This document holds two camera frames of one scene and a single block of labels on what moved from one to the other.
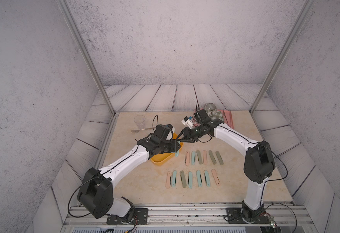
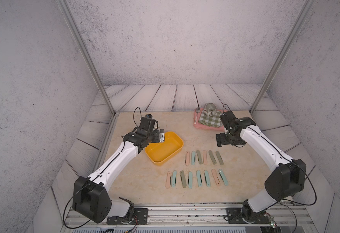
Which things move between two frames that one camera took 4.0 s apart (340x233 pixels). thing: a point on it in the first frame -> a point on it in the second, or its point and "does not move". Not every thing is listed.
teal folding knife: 199,178 does not move
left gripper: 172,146 -> 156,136
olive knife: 219,158 does not move
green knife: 207,178 does not move
